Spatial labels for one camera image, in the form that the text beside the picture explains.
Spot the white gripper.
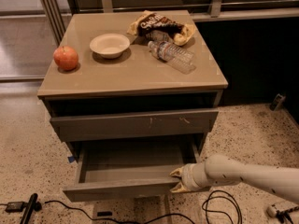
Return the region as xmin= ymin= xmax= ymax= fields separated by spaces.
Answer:
xmin=170 ymin=163 xmax=209 ymax=193

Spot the grey drawer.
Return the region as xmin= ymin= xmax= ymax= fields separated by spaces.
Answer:
xmin=50 ymin=108 xmax=218 ymax=142
xmin=63 ymin=134 xmax=201 ymax=202

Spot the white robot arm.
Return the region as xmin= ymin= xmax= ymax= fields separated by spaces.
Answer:
xmin=170 ymin=154 xmax=299 ymax=204

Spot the grey drawer cabinet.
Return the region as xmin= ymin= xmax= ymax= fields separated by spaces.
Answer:
xmin=36 ymin=9 xmax=229 ymax=192

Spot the grey top drawer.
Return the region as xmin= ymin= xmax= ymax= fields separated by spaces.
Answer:
xmin=50 ymin=108 xmax=218 ymax=142

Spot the small black floor block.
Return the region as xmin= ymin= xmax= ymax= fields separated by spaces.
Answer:
xmin=97 ymin=211 xmax=113 ymax=217

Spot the white power strip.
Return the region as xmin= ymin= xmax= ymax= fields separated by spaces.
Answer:
xmin=266 ymin=203 xmax=299 ymax=217

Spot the blue tape piece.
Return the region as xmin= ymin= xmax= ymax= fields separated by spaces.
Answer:
xmin=68 ymin=156 xmax=75 ymax=163

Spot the clear plastic water bottle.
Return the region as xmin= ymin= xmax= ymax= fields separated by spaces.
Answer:
xmin=148 ymin=41 xmax=196 ymax=75

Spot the brown chip bag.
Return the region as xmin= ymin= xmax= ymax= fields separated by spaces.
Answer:
xmin=127 ymin=10 xmax=195 ymax=47

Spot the black bar tool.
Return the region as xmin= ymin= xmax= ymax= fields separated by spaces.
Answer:
xmin=20 ymin=193 xmax=42 ymax=224

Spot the white paper bowl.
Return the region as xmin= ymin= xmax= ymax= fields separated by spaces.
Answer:
xmin=90 ymin=34 xmax=130 ymax=59

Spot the red apple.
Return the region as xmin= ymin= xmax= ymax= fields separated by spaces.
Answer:
xmin=53 ymin=46 xmax=78 ymax=71

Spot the black power adapter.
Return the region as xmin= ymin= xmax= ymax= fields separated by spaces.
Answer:
xmin=6 ymin=202 xmax=25 ymax=213

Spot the coiled black cable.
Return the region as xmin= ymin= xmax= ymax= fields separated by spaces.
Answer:
xmin=202 ymin=189 xmax=243 ymax=224

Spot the black floor cable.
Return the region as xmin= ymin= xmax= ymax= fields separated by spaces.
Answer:
xmin=44 ymin=199 xmax=196 ymax=224

